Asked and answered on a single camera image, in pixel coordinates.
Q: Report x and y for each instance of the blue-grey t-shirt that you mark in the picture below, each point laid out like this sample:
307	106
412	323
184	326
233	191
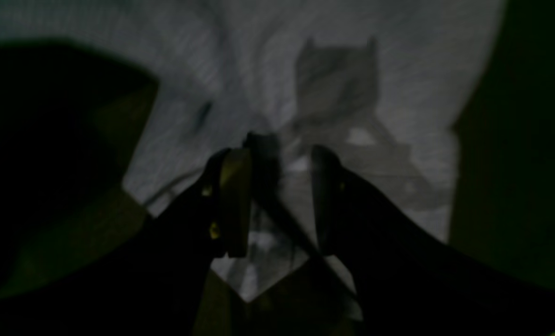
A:
379	81

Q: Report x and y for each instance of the black table cloth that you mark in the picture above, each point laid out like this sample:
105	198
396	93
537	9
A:
71	120

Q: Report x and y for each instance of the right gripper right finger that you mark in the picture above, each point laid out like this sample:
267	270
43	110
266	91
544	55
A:
407	282

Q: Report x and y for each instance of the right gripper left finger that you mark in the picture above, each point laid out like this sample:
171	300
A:
152	284

